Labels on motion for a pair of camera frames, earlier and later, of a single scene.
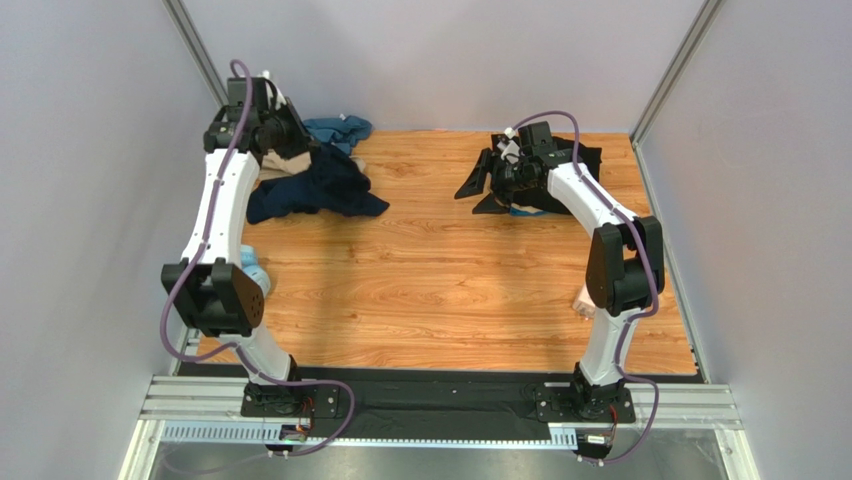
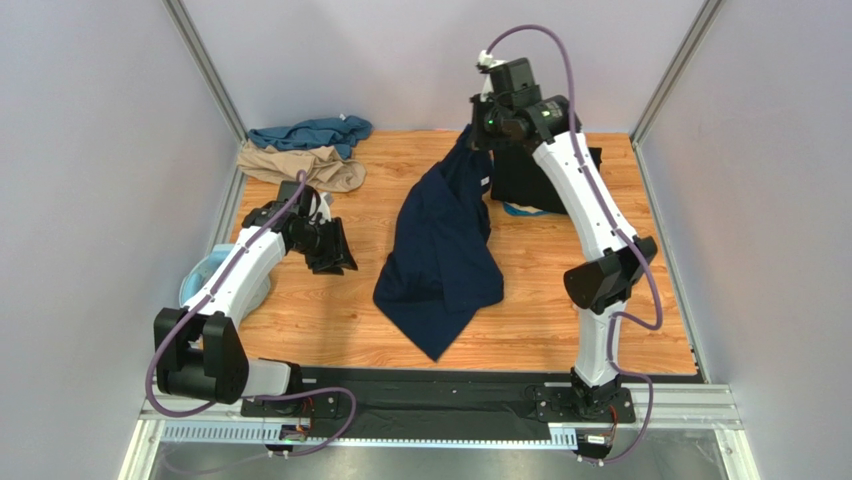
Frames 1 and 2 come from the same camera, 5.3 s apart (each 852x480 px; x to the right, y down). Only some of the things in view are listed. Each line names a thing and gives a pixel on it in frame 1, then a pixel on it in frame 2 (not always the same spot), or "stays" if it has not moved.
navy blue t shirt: (333, 185) -> (442, 266)
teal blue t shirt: (345, 134) stays
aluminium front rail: (208, 409) stays
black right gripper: (497, 175) -> (480, 124)
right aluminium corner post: (674, 71) stays
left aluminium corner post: (191, 37) stays
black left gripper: (302, 138) -> (325, 263)
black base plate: (442, 400) stays
